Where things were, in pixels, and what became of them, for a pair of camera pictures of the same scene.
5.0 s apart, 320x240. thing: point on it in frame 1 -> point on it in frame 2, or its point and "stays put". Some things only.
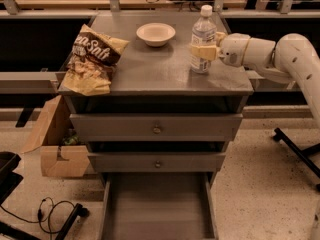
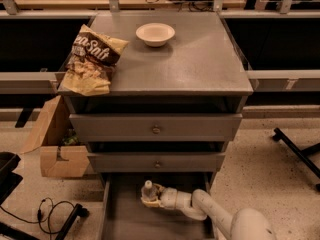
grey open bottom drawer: x=158 y=206 stays put
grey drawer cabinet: x=160 y=121 stays put
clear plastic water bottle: x=203 y=33 -> x=149 y=191
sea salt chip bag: x=93 y=61 stays put
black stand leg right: x=304 y=154 stays put
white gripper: x=232 y=49 -> x=169 y=197
